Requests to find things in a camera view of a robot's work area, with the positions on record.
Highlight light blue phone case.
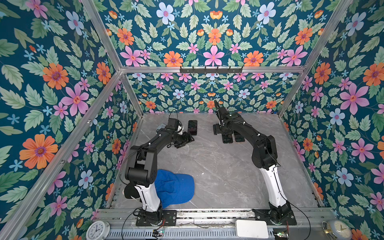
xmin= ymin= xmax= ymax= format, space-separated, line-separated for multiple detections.
xmin=157 ymin=123 xmax=167 ymax=131

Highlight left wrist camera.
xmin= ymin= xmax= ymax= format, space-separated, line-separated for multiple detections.
xmin=166 ymin=118 xmax=183 ymax=134

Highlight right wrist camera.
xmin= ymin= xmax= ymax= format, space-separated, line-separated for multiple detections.
xmin=215 ymin=101 xmax=229 ymax=125

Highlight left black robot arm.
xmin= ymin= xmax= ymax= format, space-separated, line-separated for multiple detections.
xmin=124 ymin=118 xmax=194 ymax=213

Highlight black hook rail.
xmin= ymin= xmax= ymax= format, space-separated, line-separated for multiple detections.
xmin=179 ymin=66 xmax=243 ymax=75

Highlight pink-edged smartphone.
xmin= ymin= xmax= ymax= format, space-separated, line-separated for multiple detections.
xmin=234 ymin=131 xmax=245 ymax=143

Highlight blue-edged smartphone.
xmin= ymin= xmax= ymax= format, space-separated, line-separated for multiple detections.
xmin=188 ymin=120 xmax=198 ymax=136

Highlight silver alarm clock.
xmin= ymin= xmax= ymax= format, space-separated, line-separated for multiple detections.
xmin=322 ymin=220 xmax=353 ymax=240

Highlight silver-edged smartphone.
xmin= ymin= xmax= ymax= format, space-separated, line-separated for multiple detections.
xmin=222 ymin=134 xmax=234 ymax=144

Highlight white wall clock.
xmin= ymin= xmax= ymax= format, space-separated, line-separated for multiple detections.
xmin=86 ymin=221 xmax=111 ymax=240

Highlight blue baseball cap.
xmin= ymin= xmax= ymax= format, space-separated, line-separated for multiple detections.
xmin=155 ymin=170 xmax=195 ymax=208

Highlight black plush toy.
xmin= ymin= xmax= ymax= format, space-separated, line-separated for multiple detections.
xmin=123 ymin=183 xmax=140 ymax=200

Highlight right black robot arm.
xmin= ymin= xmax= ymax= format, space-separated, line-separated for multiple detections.
xmin=213 ymin=100 xmax=295 ymax=225

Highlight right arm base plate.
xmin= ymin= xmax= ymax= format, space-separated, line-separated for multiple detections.
xmin=252 ymin=209 xmax=297 ymax=226

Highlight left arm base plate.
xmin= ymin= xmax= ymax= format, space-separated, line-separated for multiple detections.
xmin=136 ymin=209 xmax=177 ymax=227

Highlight white rectangular box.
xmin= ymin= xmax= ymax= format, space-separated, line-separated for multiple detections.
xmin=235 ymin=220 xmax=269 ymax=239

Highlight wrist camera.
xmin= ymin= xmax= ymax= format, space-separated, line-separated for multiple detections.
xmin=215 ymin=101 xmax=229 ymax=125
xmin=166 ymin=118 xmax=183 ymax=134

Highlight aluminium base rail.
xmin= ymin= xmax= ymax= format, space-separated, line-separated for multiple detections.
xmin=95 ymin=208 xmax=336 ymax=240

